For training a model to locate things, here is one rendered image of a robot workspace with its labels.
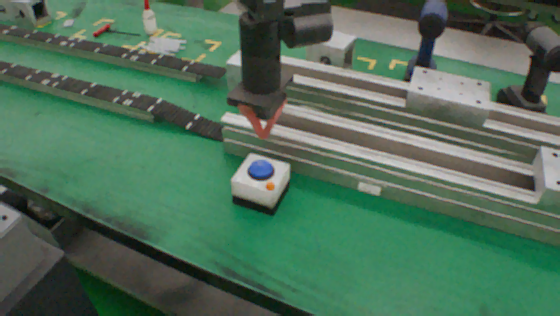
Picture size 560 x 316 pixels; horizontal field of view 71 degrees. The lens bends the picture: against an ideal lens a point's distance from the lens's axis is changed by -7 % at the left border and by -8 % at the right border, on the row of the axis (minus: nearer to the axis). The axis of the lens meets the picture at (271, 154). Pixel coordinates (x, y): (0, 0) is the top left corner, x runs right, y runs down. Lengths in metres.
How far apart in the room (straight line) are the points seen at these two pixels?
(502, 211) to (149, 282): 1.01
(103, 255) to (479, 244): 1.13
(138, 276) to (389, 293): 0.91
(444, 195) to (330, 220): 0.20
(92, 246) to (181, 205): 0.78
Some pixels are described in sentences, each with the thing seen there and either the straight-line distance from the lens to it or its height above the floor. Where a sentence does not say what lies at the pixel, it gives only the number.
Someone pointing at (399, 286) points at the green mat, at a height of 0.78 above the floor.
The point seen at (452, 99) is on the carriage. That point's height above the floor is 0.90.
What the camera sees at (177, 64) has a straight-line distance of 1.14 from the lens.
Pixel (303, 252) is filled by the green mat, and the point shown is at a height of 0.78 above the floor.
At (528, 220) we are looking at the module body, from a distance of 0.80.
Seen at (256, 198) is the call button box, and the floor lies 0.81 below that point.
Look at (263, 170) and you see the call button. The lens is 0.72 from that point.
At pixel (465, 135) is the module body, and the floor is 0.83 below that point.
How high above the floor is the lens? 1.34
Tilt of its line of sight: 40 degrees down
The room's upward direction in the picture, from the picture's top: straight up
